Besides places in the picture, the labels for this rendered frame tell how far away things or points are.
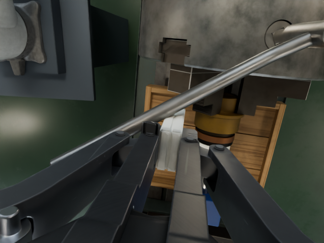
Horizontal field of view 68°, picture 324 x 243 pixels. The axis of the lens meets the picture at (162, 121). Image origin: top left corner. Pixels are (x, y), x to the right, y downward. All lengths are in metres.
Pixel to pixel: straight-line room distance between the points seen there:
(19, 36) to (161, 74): 0.41
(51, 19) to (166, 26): 0.58
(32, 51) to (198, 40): 0.66
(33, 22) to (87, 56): 0.18
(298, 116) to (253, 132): 1.01
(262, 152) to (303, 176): 1.15
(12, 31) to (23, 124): 1.35
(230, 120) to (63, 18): 0.66
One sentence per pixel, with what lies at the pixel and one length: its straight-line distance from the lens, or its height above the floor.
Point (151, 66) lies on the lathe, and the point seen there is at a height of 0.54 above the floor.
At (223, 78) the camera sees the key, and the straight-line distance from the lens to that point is 0.20.
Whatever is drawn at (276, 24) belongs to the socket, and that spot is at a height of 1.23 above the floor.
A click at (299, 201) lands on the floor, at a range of 1.96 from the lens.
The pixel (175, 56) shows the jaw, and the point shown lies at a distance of 0.32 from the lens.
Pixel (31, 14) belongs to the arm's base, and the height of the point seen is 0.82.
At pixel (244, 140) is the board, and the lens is 0.70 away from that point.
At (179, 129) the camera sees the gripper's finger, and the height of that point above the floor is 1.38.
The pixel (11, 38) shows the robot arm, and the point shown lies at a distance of 0.79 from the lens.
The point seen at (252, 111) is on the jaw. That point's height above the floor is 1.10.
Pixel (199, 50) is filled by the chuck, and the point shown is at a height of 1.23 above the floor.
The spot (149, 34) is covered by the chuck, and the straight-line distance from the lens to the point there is 0.36.
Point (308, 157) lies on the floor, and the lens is 1.81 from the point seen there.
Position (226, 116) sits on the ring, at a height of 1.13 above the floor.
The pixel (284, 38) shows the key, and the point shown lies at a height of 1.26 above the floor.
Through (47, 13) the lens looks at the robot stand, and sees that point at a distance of 0.87.
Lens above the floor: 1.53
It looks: 71 degrees down
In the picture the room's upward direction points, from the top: 151 degrees counter-clockwise
